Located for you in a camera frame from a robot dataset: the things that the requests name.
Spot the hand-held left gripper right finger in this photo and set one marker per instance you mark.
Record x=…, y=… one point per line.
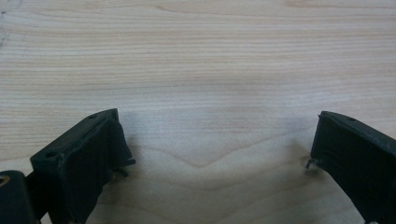
x=358, y=161

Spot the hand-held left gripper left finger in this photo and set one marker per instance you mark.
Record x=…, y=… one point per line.
x=81, y=168

